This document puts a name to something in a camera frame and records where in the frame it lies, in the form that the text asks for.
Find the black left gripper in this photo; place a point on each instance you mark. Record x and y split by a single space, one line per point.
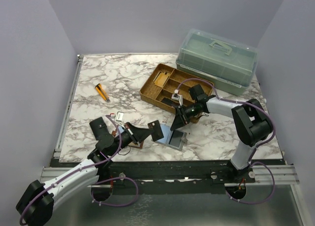
138 134

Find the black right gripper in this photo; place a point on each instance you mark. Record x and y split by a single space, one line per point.
181 118

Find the grey card holder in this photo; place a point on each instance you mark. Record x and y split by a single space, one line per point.
173 139

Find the brown open card holder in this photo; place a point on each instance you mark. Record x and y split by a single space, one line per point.
127 140

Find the black card holder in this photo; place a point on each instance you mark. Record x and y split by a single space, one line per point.
99 128

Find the yellow cards in tray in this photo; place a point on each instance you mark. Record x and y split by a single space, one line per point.
161 79

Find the woven wicker divided tray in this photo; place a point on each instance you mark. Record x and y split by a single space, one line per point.
153 94

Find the orange utility knife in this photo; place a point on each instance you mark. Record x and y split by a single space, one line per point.
102 92

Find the clear green plastic toolbox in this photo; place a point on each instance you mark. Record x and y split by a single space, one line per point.
230 65

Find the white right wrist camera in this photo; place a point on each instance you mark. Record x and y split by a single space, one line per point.
178 97

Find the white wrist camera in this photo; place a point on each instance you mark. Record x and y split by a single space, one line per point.
119 117
178 97

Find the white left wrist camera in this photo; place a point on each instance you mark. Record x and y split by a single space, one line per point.
119 117

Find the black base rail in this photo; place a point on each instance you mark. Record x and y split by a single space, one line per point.
171 177

